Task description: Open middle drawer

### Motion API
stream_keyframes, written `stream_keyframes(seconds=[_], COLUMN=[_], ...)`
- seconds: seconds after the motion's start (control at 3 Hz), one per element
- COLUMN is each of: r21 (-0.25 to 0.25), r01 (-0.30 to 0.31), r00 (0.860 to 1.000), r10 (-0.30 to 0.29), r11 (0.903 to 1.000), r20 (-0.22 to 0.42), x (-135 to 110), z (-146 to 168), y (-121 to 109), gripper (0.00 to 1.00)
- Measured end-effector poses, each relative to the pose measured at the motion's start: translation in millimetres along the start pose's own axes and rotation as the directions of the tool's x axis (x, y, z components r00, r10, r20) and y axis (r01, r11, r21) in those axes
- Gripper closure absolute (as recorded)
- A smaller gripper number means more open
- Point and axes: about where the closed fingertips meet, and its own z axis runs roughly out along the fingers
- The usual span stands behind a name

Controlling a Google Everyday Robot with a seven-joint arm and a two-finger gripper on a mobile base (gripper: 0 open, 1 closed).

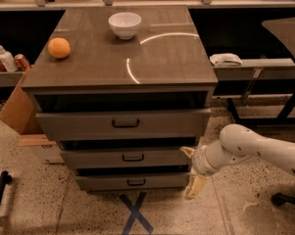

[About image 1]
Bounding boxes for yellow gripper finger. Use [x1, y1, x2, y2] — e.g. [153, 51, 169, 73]
[180, 147, 195, 159]
[185, 175, 207, 199]

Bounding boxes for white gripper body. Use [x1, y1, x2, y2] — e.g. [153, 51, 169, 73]
[192, 140, 238, 176]

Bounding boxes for grey drawer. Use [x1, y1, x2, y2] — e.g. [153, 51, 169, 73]
[75, 172, 190, 192]
[61, 148, 191, 169]
[36, 109, 211, 141]

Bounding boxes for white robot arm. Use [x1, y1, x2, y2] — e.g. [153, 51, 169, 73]
[180, 124, 295, 199]

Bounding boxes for grey bottom drawer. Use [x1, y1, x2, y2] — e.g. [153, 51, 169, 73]
[75, 172, 190, 192]

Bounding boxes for grey top drawer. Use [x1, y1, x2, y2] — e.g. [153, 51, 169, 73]
[36, 109, 211, 141]

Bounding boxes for grey drawer cabinet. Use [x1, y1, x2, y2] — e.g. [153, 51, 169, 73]
[21, 5, 219, 193]

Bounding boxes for blue tape cross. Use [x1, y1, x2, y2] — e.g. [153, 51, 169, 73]
[120, 192, 154, 235]

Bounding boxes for black chair base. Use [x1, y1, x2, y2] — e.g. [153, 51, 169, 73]
[270, 193, 295, 206]

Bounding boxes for folded white cloth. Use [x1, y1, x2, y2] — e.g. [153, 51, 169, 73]
[210, 53, 242, 67]

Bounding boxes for white ceramic bowl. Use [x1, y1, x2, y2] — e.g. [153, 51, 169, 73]
[108, 12, 141, 40]

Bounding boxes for white box on floor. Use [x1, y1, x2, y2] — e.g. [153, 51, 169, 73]
[19, 134, 64, 164]

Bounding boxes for dark round side table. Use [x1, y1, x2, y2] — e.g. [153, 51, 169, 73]
[262, 17, 295, 63]

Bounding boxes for orange fruit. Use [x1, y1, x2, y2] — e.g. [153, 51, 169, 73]
[47, 37, 71, 59]

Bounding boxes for brown cardboard box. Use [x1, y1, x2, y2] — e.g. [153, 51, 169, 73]
[0, 70, 43, 135]

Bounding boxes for white pump bottle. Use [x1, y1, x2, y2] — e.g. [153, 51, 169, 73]
[0, 44, 18, 72]

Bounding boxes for black table leg frame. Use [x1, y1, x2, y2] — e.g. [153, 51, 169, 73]
[226, 92, 295, 127]

